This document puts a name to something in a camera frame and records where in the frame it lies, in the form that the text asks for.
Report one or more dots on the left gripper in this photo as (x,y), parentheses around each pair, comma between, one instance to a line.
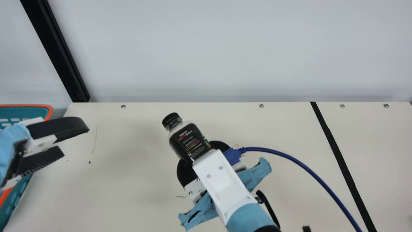
(9,145)

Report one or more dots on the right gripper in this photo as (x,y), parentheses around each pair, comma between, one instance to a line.
(254,175)

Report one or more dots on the dark coffee bottle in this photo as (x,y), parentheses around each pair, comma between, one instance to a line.
(188,141)

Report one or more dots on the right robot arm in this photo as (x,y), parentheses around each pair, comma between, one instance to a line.
(267,229)

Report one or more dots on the teal shopping basket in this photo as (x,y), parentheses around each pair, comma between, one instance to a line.
(19,111)

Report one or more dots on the black strip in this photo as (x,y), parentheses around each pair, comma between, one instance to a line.
(341,164)

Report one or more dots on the black post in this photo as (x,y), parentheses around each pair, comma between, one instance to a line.
(58,54)

